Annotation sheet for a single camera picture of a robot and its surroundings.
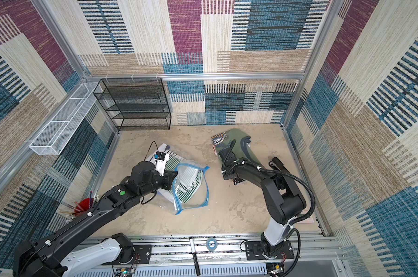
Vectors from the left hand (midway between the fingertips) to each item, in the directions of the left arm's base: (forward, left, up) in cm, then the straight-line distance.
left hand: (178, 172), depth 76 cm
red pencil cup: (-10, +41, -10) cm, 44 cm away
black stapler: (+13, -51, -16) cm, 54 cm away
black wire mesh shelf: (+51, +32, -1) cm, 60 cm away
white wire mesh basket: (+8, +50, +14) cm, 52 cm away
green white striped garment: (+7, -2, -18) cm, 19 cm away
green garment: (+31, -21, -16) cm, 41 cm away
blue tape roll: (-26, -14, -20) cm, 35 cm away
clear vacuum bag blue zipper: (-3, -9, -20) cm, 22 cm away
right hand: (+9, -27, -17) cm, 33 cm away
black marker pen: (-28, -7, -20) cm, 35 cm away
